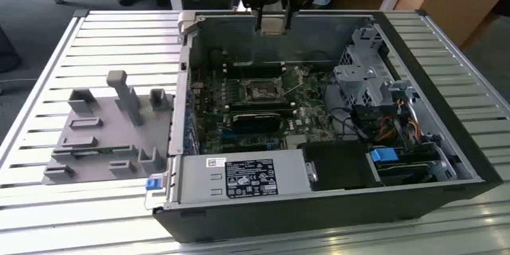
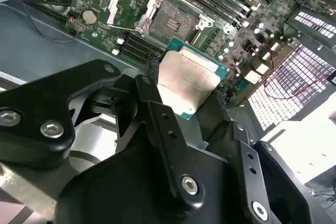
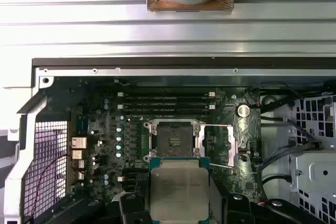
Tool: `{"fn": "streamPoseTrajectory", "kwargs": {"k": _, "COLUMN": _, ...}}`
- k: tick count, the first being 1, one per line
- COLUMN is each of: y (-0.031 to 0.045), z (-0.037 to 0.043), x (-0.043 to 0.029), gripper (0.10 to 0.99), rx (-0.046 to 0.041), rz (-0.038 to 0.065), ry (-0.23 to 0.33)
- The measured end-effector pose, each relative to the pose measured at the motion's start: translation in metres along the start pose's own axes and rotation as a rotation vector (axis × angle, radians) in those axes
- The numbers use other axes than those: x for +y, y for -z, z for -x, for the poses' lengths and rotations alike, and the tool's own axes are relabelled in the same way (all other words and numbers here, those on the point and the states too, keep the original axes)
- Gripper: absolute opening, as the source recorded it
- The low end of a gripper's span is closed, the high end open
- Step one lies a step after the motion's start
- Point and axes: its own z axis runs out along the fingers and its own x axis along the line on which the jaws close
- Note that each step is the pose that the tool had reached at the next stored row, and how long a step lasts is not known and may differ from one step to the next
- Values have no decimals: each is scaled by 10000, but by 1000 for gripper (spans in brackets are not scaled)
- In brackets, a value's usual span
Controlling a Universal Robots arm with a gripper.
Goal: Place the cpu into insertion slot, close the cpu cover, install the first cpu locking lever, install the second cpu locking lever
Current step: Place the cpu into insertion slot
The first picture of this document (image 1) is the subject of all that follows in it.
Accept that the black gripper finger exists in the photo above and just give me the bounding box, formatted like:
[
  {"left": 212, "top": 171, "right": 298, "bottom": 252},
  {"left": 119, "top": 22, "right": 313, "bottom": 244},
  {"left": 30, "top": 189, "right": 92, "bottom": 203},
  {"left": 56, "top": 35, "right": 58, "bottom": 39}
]
[
  {"left": 283, "top": 0, "right": 299, "bottom": 36},
  {"left": 256, "top": 5, "right": 269, "bottom": 34}
]

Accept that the silver CPU plate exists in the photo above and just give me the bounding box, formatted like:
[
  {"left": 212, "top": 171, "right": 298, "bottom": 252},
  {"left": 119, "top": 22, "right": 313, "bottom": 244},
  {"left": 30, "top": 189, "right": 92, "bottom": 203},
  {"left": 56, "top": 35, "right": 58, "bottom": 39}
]
[{"left": 262, "top": 12, "right": 289, "bottom": 36}]

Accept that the black RAM slot bank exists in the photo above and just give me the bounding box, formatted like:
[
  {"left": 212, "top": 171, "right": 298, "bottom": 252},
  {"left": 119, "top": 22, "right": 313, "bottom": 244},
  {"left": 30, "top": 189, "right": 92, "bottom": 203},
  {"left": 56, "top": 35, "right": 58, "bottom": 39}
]
[
  {"left": 223, "top": 60, "right": 286, "bottom": 79},
  {"left": 228, "top": 102, "right": 295, "bottom": 114}
]

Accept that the CPU socket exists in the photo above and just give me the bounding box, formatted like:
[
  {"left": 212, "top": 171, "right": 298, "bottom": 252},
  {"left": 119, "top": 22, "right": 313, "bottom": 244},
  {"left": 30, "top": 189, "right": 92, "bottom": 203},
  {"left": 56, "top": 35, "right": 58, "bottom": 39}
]
[{"left": 238, "top": 78, "right": 287, "bottom": 102}]

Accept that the silver drive cage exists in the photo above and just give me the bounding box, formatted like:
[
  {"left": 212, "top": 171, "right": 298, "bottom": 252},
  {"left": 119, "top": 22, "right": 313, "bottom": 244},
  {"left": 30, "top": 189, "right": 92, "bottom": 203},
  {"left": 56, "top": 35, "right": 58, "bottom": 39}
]
[{"left": 333, "top": 26, "right": 405, "bottom": 107}]

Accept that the green motherboard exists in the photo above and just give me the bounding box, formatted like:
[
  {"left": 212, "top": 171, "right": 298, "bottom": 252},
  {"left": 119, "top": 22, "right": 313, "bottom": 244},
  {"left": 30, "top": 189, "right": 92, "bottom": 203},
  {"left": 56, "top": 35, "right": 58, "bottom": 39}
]
[{"left": 187, "top": 63, "right": 345, "bottom": 155}]

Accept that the black graphics card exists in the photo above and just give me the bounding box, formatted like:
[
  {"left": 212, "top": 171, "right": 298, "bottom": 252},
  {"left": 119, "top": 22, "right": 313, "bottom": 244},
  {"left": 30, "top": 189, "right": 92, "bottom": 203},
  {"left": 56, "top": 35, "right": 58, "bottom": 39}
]
[{"left": 230, "top": 112, "right": 285, "bottom": 134}]

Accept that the silver chipset heatsink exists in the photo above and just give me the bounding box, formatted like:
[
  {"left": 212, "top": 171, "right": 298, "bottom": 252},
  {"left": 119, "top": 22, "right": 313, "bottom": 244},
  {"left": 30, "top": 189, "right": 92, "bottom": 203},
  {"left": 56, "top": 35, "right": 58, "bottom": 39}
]
[{"left": 285, "top": 135, "right": 311, "bottom": 150}]

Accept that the hard disk in blue carrier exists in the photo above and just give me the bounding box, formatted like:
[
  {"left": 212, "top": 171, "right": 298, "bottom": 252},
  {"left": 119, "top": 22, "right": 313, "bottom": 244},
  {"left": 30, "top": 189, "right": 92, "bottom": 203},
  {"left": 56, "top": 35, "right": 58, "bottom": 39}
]
[{"left": 369, "top": 146, "right": 434, "bottom": 185}]

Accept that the grey parts rack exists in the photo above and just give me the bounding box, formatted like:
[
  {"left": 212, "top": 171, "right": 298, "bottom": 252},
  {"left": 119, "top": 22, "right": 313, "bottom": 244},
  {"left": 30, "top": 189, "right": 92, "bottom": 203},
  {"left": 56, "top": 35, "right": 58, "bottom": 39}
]
[{"left": 42, "top": 69, "right": 178, "bottom": 186}]

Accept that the silver power supply with label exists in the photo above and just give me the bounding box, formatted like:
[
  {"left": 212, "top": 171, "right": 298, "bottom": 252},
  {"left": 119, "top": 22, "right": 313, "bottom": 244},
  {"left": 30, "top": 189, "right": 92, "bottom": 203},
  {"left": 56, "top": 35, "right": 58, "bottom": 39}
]
[{"left": 170, "top": 149, "right": 313, "bottom": 205}]

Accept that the green RAM stick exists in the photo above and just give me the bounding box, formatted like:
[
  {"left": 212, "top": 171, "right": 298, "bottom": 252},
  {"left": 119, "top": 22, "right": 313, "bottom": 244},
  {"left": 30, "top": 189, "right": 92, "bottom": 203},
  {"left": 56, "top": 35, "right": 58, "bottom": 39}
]
[{"left": 71, "top": 145, "right": 134, "bottom": 158}]

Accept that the blue case latch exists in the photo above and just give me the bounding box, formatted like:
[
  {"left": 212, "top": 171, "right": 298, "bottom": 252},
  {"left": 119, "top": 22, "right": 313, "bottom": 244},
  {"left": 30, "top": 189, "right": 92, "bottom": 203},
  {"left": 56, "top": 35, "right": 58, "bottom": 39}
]
[{"left": 146, "top": 178, "right": 166, "bottom": 192}]

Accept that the black open PC case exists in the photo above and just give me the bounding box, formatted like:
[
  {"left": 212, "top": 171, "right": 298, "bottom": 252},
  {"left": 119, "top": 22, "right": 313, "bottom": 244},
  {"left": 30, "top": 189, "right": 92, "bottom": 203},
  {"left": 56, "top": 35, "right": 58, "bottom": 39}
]
[{"left": 151, "top": 10, "right": 503, "bottom": 244}]

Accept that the grey case handle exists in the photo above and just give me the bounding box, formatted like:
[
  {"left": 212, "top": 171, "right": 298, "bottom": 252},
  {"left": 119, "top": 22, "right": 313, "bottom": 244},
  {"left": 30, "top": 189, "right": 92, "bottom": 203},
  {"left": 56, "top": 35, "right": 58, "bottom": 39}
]
[{"left": 175, "top": 11, "right": 204, "bottom": 34}]

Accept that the coloured wire bundle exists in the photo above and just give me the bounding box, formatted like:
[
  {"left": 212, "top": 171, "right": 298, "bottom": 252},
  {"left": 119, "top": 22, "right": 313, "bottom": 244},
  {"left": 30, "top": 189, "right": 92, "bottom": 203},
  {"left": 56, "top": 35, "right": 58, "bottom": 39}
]
[{"left": 378, "top": 99, "right": 425, "bottom": 143}]

